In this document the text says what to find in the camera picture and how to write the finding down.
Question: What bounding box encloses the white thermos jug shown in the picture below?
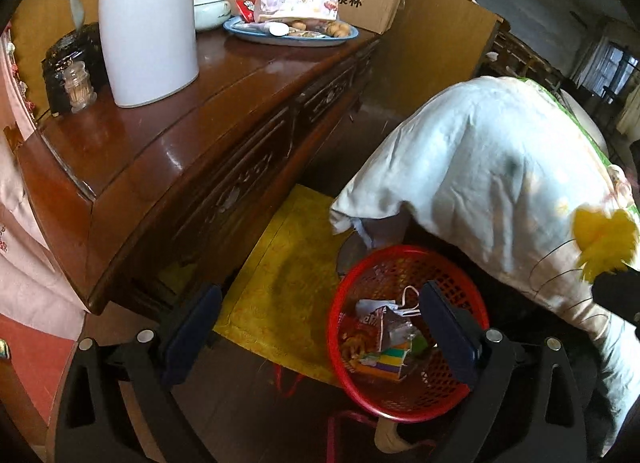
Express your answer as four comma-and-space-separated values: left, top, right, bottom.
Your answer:
68, 0, 201, 108

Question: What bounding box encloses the dark wooden sideboard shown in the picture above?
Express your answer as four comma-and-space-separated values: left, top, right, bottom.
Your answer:
17, 25, 381, 317

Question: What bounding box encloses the dark wooden bench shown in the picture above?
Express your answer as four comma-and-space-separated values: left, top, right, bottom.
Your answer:
486, 33, 567, 90

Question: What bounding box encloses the clear snack bag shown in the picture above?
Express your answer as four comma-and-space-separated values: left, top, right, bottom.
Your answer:
253, 0, 341, 24

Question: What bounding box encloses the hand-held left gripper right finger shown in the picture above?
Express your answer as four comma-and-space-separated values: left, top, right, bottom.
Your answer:
419, 280, 588, 463

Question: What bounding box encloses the striped colourful carton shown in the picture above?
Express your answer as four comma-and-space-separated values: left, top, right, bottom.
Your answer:
357, 347, 409, 382

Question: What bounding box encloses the glass toothpick jar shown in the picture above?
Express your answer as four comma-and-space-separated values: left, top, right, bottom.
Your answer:
63, 61, 98, 114

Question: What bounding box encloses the yellow floor mat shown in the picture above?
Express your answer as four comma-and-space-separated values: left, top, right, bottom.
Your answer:
212, 184, 352, 389

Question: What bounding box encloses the white lidded bowl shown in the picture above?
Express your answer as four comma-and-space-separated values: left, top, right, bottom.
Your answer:
193, 0, 232, 33

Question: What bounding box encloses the pink cloth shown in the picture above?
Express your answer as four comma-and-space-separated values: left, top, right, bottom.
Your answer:
0, 28, 87, 330

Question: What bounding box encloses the red plastic basket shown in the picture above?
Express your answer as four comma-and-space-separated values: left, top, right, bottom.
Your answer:
326, 244, 490, 424

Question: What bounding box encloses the white face mask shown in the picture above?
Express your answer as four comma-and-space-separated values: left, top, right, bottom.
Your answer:
357, 285, 424, 318

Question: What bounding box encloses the red snack packet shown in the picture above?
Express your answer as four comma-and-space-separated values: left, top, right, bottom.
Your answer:
340, 305, 417, 375

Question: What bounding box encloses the window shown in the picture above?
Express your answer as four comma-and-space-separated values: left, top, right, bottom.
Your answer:
595, 40, 640, 94

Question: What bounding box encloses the green floral quilt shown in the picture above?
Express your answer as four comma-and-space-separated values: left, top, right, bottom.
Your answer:
520, 77, 640, 344

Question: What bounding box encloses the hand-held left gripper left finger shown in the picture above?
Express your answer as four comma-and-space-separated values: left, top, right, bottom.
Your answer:
52, 283, 223, 463

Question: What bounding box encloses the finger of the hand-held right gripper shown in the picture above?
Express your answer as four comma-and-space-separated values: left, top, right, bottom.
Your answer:
591, 267, 640, 339

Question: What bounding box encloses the blue oval tray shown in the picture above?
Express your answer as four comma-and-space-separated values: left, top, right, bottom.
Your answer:
223, 15, 360, 48

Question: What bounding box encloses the floral pillow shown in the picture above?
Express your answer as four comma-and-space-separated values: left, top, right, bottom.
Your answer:
559, 88, 609, 150

